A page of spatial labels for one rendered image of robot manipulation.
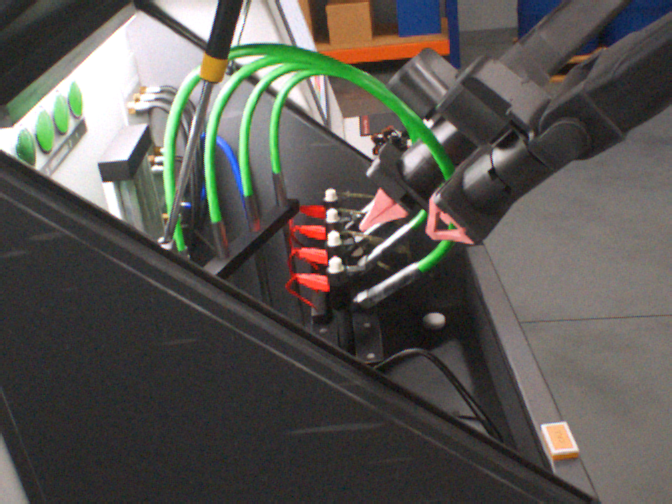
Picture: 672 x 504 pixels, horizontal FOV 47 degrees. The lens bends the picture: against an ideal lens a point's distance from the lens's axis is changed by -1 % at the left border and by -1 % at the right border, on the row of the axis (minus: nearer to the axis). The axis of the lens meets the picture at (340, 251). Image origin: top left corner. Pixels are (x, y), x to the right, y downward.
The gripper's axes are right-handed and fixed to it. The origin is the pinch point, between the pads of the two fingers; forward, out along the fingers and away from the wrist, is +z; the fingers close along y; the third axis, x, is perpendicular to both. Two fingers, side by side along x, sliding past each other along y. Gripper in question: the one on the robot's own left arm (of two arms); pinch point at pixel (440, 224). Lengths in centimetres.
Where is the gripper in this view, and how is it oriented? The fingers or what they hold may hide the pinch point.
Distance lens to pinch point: 88.8
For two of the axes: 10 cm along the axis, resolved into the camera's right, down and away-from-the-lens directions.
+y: -5.8, 6.1, -5.4
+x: 7.1, 7.0, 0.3
